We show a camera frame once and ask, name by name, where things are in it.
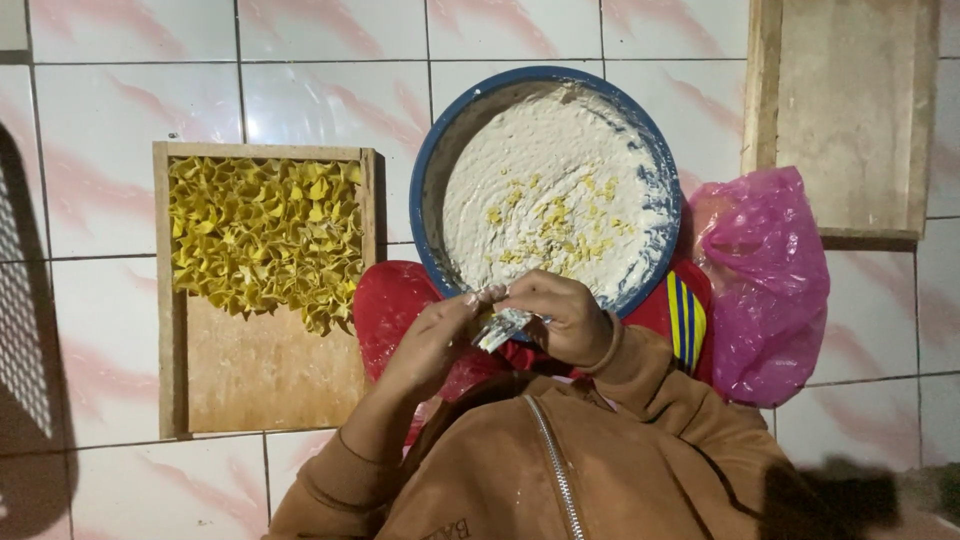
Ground person's left hand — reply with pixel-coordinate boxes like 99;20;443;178
378;283;510;403

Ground yellow dough crumbs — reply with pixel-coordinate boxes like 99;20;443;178
483;172;639;277

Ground blue round basin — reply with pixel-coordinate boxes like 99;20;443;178
409;65;683;322

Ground wooden tray with dumplings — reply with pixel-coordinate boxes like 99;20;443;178
152;141;380;441

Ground person's right hand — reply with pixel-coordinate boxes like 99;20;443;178
495;268;618;370

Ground white flour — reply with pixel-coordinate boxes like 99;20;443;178
441;81;676;305

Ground small floured dough wrapper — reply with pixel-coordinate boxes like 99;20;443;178
471;307;537;354

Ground pile of yellow folded dumplings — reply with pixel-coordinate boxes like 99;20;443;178
168;155;366;336

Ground empty wooden tray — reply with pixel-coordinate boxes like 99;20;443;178
741;0;942;241

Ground red trousers with striped side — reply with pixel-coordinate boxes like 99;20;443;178
352;257;715;447

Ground pink plastic bag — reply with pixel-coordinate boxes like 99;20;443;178
686;165;831;409

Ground brown zip jacket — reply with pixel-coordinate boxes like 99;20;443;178
262;315;901;540

